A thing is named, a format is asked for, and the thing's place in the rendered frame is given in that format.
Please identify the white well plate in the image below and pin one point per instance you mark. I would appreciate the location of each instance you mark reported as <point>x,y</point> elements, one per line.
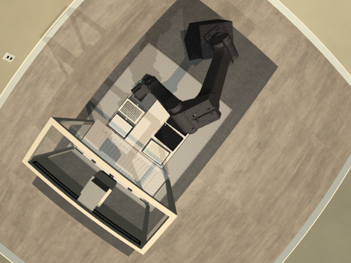
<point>156,152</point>

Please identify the cream deep-well block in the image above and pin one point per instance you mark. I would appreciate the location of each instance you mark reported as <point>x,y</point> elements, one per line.
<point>129,107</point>

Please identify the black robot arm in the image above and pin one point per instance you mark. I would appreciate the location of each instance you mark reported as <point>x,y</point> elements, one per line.
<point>205,106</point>

